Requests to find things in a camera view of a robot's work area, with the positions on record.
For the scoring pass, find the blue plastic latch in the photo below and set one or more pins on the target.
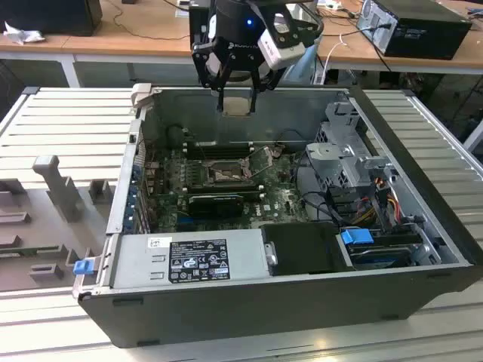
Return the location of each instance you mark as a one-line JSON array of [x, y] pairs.
[[83, 267]]

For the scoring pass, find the small black box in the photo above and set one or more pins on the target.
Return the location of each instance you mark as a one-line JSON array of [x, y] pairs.
[[198, 22]]

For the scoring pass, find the crumpled white paper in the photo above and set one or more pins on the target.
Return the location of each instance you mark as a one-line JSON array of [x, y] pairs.
[[22, 35]]

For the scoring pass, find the grey metal drive cage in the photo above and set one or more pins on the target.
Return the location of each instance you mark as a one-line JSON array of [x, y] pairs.
[[328, 154]]

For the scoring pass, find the small white device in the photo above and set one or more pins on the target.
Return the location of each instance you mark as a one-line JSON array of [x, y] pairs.
[[332, 4]]

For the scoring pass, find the coin cell battery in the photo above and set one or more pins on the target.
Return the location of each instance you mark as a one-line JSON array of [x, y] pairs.
[[275, 152]]

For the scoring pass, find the CPU socket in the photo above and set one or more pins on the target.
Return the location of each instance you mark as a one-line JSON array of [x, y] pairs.
[[220, 174]]

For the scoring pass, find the black desktop PC tower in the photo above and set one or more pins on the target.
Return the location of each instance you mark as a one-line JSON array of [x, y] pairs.
[[426, 34]]

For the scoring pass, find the green motherboard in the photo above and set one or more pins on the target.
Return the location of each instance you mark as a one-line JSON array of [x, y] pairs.
[[279, 196]]

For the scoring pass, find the black graphics card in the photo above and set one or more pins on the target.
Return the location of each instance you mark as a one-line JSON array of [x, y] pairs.
[[215, 205]]

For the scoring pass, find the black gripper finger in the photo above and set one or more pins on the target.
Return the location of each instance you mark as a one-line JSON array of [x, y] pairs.
[[207, 64], [269, 77]]

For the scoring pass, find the grey power supply unit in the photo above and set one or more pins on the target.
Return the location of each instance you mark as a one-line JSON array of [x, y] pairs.
[[132, 260]]

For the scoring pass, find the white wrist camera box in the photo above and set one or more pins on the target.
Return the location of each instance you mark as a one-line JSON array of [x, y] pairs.
[[283, 43]]

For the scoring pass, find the large black box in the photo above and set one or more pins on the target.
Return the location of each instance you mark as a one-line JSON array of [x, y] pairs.
[[49, 15]]

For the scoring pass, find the black RAM slot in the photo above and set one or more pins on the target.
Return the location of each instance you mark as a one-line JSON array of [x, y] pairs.
[[219, 145], [226, 154], [249, 192], [226, 184]]

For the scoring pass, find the black round cylinder part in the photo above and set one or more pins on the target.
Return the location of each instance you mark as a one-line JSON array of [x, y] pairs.
[[174, 135]]

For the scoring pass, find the black PC case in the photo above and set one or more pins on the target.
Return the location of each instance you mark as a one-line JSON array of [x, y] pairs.
[[264, 313]]

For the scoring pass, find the grey parts rack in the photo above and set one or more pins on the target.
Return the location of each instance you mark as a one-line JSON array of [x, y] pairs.
[[45, 226]]

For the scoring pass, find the silver square CPU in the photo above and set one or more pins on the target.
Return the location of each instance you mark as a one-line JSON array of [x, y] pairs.
[[237, 107]]

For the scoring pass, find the black hard disk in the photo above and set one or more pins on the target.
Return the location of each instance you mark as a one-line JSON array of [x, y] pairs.
[[377, 258]]

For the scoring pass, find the blue disk carrier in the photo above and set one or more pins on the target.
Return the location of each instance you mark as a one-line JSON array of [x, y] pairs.
[[356, 239]]

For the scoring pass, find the wooden desk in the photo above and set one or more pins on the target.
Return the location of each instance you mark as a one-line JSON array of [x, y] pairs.
[[113, 34]]

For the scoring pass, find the green RAM stick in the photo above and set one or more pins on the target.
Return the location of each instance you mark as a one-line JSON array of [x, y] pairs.
[[15, 252]]

